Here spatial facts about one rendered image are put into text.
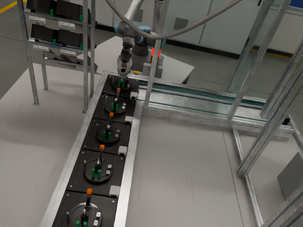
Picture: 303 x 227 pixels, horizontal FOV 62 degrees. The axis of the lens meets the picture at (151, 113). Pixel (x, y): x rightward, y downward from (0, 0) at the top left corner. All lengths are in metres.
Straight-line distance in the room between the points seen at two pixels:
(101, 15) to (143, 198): 3.99
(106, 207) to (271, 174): 1.02
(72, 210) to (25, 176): 0.39
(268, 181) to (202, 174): 0.40
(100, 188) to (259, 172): 0.96
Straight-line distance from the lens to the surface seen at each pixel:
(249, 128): 1.88
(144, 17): 4.74
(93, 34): 1.62
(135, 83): 1.86
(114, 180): 1.26
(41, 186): 1.40
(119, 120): 1.53
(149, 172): 1.44
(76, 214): 1.15
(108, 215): 1.17
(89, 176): 1.24
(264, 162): 1.79
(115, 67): 2.23
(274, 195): 1.65
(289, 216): 0.84
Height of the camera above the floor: 2.01
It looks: 40 degrees down
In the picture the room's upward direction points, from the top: 12 degrees clockwise
